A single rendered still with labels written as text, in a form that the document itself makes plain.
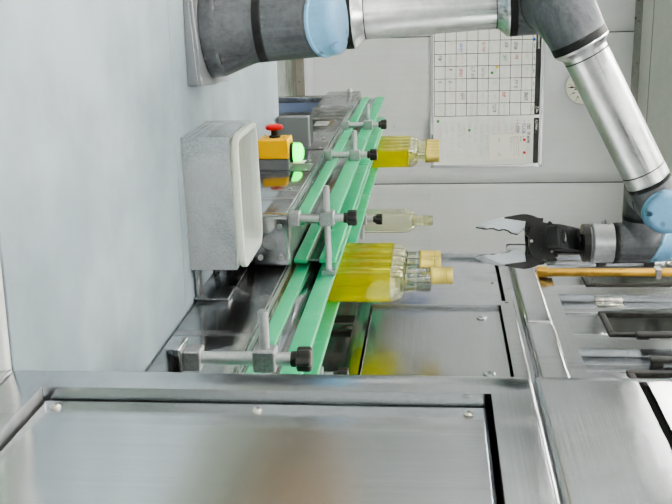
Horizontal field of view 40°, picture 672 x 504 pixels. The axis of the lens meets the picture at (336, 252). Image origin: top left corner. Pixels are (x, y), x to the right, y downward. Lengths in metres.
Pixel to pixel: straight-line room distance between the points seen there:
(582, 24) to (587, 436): 0.93
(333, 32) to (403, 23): 0.18
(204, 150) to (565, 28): 0.61
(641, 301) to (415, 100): 5.58
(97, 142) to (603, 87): 0.84
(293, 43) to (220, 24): 0.12
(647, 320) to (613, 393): 1.30
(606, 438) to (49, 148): 0.62
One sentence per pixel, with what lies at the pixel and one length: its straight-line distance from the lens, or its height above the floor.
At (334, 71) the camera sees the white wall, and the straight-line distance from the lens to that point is 7.68.
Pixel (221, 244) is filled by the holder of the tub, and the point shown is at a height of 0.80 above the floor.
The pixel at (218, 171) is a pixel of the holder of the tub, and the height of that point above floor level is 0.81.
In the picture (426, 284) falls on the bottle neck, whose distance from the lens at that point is 1.76.
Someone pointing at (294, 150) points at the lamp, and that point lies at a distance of 2.09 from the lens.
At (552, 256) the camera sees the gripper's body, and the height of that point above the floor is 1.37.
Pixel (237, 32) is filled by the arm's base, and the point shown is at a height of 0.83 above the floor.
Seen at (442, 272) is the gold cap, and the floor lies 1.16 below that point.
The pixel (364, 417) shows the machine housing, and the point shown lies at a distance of 0.80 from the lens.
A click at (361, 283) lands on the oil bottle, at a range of 1.75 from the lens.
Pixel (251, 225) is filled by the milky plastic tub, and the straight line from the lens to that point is 1.67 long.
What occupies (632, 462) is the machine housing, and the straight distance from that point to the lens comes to 0.73.
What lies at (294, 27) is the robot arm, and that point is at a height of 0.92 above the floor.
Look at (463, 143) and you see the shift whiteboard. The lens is 7.71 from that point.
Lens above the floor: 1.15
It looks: 6 degrees down
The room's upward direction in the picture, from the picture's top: 90 degrees clockwise
